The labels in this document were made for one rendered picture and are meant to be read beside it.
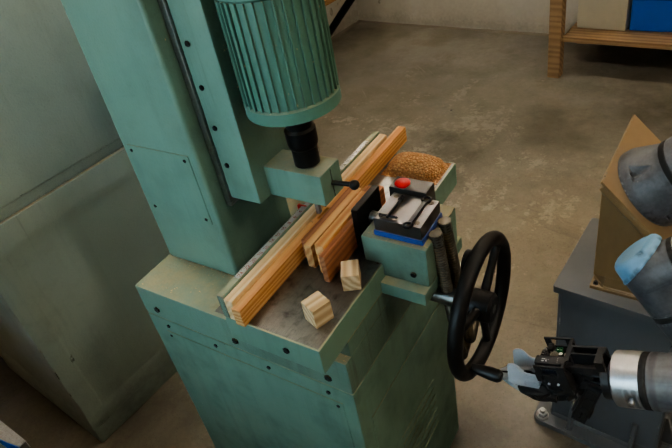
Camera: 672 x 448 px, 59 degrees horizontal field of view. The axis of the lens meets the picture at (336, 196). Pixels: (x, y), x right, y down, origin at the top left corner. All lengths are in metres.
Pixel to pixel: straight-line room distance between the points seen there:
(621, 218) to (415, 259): 0.54
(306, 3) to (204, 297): 0.68
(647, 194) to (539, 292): 1.01
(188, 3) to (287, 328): 0.57
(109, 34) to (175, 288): 0.57
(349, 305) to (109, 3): 0.67
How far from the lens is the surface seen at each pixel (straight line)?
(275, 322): 1.08
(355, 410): 1.23
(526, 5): 4.48
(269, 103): 1.01
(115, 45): 1.17
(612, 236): 1.48
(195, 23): 1.06
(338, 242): 1.12
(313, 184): 1.12
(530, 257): 2.49
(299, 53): 0.97
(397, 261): 1.12
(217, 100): 1.11
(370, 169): 1.35
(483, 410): 2.01
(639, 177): 1.43
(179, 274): 1.43
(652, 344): 1.64
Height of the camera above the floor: 1.66
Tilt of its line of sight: 34 degrees down
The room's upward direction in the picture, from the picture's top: 12 degrees counter-clockwise
